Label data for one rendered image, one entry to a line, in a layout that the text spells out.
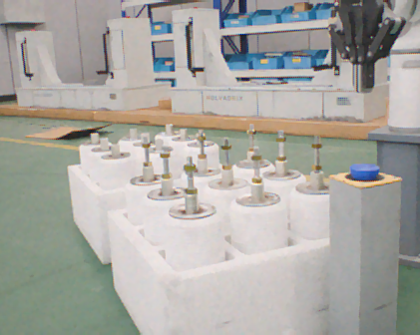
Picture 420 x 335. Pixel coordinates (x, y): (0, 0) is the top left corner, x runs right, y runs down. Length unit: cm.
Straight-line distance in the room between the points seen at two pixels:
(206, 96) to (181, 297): 274
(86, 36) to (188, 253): 767
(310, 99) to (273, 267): 223
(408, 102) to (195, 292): 66
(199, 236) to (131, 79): 338
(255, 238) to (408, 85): 53
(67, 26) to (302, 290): 752
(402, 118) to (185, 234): 61
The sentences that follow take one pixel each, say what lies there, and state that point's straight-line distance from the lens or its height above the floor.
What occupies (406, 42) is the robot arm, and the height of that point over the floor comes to 50.
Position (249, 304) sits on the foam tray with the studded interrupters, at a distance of 80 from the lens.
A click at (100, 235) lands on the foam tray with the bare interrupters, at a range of 125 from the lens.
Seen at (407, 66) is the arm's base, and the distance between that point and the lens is 117.
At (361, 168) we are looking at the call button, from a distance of 71.
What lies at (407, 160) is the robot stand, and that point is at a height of 24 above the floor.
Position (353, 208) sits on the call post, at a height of 28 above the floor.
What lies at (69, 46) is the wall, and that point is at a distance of 814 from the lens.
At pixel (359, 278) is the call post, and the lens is 73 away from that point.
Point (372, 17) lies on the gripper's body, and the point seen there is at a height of 53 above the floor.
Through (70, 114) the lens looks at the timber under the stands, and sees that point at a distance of 447.
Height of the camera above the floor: 49
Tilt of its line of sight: 13 degrees down
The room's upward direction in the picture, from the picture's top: 3 degrees counter-clockwise
